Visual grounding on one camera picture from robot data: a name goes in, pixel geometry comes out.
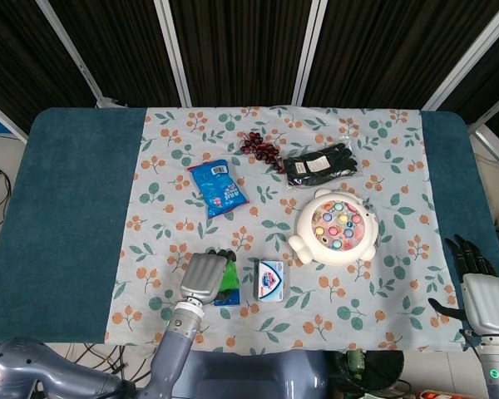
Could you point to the black gloves in plastic bag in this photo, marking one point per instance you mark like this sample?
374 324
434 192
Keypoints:
322 166

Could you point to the blue snack bag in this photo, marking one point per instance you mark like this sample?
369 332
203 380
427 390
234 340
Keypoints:
218 189

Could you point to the green device under table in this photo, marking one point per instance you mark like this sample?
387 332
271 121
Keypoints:
355 361

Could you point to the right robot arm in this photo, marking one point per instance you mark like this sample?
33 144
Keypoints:
495 365

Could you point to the white whale fishing toy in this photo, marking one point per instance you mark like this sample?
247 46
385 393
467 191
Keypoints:
337 226

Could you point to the teal table cover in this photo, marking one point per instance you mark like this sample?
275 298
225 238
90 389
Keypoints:
66 199

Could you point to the grey blue robot torso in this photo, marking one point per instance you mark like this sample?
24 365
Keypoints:
249 374

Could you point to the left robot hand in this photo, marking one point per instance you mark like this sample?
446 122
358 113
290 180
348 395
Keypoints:
206 276

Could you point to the green toy building block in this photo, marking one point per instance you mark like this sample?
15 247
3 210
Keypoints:
231 276

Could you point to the white blue soap box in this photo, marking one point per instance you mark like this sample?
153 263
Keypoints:
271 282

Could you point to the blue toy building block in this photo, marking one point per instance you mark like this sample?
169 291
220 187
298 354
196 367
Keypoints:
233 297

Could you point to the floral tablecloth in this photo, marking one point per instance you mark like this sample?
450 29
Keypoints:
274 208

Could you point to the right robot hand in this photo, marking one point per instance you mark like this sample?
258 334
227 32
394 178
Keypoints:
480 297

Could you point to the black folding screen panels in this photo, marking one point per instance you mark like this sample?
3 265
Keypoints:
249 50

